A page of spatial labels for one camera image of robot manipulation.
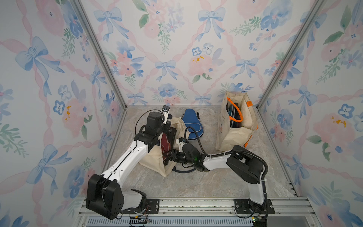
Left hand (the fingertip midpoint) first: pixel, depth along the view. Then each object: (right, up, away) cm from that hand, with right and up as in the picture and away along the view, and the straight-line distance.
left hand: (165, 117), depth 82 cm
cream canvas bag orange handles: (+37, -13, +4) cm, 39 cm away
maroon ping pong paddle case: (-1, -18, +8) cm, 19 cm away
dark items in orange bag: (+44, +2, +11) cm, 45 cm away
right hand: (-3, -23, +6) cm, 24 cm away
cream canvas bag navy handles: (-7, -25, -1) cm, 25 cm away
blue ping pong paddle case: (+16, 0, +33) cm, 37 cm away
